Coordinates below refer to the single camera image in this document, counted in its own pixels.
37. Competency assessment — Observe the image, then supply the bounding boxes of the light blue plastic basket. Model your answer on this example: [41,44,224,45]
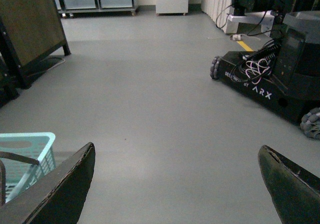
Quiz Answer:
[0,132,56,204]

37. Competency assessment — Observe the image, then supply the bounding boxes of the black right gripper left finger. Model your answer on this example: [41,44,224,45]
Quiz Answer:
[0,142,96,224]

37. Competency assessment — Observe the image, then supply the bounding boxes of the white platform with black robot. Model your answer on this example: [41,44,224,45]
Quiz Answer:
[216,0,296,36]

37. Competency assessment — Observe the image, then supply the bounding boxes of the dark wooden display stand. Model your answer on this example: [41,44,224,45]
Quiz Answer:
[0,0,71,106]

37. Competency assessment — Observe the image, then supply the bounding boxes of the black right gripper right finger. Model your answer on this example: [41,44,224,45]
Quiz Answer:
[258,145,320,224]

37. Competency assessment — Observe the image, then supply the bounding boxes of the brown basket handle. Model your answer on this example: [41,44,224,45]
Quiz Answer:
[0,151,40,206]

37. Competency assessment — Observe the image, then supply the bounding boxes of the white power strip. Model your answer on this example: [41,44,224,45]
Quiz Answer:
[229,34,247,42]

